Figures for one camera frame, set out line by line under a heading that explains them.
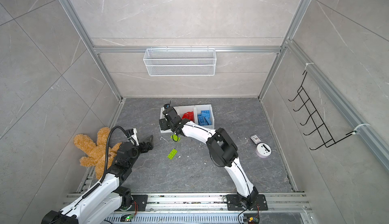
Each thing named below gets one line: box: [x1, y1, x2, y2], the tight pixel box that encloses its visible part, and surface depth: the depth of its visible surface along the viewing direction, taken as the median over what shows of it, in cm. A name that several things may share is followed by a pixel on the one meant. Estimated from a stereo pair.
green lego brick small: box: [167, 148, 178, 160], surface depth 92 cm
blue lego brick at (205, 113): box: [200, 109, 211, 119], surface depth 109 cm
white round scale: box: [255, 141, 272, 159], surface depth 90 cm
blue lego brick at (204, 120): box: [198, 116, 212, 126], surface depth 104 cm
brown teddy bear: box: [73, 127, 123, 180], surface depth 82 cm
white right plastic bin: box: [193, 103, 215, 130], surface depth 106 cm
